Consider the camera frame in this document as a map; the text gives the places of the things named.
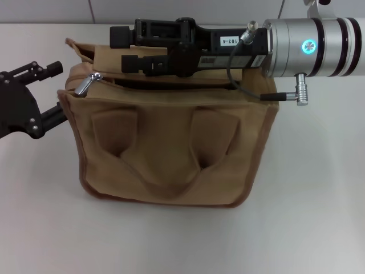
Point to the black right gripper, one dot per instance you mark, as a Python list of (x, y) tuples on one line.
[(222, 54)]

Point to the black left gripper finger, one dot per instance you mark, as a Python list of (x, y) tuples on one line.
[(122, 37), (131, 64)]

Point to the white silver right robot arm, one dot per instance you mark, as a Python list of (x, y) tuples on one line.
[(328, 48)]

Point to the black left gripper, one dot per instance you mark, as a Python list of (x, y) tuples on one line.
[(17, 108)]

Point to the right wrist camera mount bracket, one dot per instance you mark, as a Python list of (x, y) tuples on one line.
[(319, 11)]

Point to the silver metal zipper pull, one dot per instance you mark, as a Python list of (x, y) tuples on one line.
[(82, 87)]

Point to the khaki canvas food bag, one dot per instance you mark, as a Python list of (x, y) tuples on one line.
[(165, 148)]

